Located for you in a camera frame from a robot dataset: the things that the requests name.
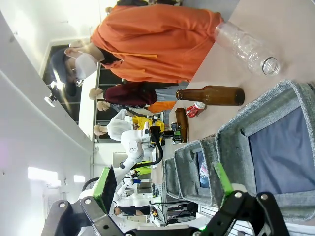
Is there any medium grey fabric basket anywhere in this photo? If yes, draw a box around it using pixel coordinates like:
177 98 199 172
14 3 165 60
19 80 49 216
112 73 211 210
173 139 219 206

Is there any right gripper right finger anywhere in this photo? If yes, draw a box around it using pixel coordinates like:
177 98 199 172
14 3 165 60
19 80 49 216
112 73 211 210
204 162 290 236

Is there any dark cap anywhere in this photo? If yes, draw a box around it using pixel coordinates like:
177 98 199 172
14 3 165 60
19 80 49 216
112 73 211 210
50 48 79 97

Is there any person in orange hoodie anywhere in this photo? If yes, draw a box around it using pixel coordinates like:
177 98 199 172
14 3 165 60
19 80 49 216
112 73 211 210
50 4 226 98

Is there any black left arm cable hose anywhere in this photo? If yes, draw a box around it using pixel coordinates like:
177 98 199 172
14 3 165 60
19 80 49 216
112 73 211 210
132 126 165 170

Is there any large grey fabric basket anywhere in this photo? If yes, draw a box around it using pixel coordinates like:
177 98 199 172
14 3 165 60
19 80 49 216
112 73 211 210
215 80 315 221

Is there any clear plastic bottle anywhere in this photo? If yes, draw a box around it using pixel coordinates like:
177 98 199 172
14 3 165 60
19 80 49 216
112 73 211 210
213 21 281 76

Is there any white face mask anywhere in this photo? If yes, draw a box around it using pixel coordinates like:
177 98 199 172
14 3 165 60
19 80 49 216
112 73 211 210
74 53 99 79

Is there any mannequin in white top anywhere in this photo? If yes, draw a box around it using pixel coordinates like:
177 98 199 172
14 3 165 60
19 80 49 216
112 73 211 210
93 109 165 143

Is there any plastic bottle with blue cap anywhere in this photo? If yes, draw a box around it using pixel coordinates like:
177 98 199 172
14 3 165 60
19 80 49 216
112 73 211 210
198 152 210 189

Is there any background person in black shirt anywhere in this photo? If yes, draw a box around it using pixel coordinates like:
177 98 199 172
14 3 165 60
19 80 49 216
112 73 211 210
113 205 151 217

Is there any small grey fabric basket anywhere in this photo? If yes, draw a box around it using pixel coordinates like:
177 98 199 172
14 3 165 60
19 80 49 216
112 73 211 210
164 157 184 200

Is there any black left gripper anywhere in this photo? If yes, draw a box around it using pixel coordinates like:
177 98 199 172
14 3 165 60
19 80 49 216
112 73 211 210
161 122 183 145

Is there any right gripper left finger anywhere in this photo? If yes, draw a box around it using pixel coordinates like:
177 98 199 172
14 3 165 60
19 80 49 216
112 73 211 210
40 165 135 236

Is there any brown glass bottle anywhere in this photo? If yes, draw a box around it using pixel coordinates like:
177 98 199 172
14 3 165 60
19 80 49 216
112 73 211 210
175 107 189 144
175 85 246 107

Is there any ceiling mounted camera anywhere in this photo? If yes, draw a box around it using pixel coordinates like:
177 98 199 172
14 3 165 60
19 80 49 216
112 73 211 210
44 82 61 106

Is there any mannequin in maroon top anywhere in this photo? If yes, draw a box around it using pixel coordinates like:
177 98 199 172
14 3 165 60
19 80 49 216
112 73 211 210
88 82 178 109

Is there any red soda can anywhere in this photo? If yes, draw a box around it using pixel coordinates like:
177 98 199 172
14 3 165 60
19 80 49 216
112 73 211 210
185 101 207 118

